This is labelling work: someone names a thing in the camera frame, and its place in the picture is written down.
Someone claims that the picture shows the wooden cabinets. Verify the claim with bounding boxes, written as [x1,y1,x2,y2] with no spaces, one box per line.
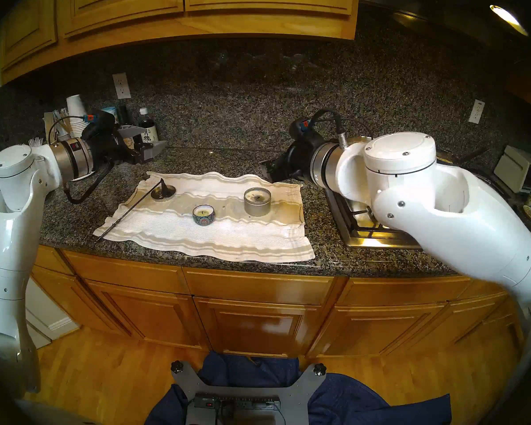
[0,0,360,81]
[29,245,520,360]

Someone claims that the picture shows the range hood light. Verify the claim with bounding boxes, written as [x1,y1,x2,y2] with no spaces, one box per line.
[490,4,529,37]

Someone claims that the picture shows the white beige striped towel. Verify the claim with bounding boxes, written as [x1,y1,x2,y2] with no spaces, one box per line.
[93,171,316,264]

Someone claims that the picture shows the tall stack paper cups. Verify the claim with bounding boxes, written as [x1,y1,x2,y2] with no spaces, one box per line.
[65,95,89,139]

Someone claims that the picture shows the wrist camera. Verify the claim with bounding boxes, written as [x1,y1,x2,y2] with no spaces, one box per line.
[289,119,319,141]
[82,111,115,135]

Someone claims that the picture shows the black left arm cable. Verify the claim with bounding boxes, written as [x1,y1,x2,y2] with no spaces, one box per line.
[48,115,113,205]

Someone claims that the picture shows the soy sauce bottle white label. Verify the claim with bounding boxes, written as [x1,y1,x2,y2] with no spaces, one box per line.
[138,108,160,143]

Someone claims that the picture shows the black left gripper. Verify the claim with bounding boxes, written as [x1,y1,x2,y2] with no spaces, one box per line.
[83,125,168,167]

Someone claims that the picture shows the white door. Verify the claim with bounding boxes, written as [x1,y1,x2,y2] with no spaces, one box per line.
[24,278,80,349]

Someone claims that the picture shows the wooden upper cabinets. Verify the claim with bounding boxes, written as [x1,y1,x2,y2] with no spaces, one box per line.
[0,0,360,81]

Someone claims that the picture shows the wooden lower cabinets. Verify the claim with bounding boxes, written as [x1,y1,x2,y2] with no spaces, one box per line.
[29,245,520,360]

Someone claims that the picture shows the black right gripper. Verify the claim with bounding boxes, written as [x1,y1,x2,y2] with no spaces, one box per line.
[260,134,326,183]

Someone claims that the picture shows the white outlet near bottles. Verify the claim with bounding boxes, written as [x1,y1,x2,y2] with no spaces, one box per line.
[112,73,131,100]

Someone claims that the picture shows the blue patterned bowl candle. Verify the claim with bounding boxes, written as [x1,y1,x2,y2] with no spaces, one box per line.
[192,205,215,226]

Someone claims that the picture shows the black long-handled candle snuffer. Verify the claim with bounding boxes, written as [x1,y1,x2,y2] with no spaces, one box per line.
[94,178,171,243]

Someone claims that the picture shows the paper wrapped chopsticks bundle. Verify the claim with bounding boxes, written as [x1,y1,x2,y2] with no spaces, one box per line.
[53,108,73,135]

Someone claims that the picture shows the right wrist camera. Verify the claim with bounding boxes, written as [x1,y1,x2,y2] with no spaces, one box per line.
[289,119,319,141]

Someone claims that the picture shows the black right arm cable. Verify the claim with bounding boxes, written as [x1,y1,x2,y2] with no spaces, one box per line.
[310,109,374,148]

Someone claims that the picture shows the white box appliance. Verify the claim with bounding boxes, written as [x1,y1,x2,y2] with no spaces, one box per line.
[493,145,531,193]

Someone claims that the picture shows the silver tin candle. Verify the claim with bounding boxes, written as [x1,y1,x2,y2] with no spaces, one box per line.
[243,187,272,216]

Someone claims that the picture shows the dark blue cloth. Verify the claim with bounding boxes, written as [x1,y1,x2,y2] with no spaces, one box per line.
[144,351,452,425]

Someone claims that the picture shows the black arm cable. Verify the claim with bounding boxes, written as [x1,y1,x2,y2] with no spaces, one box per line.
[310,109,374,148]
[48,115,113,205]

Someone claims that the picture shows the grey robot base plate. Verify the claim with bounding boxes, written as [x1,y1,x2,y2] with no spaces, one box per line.
[170,361,327,425]

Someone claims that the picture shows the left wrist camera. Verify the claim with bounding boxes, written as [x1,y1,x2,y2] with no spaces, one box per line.
[82,111,115,135]

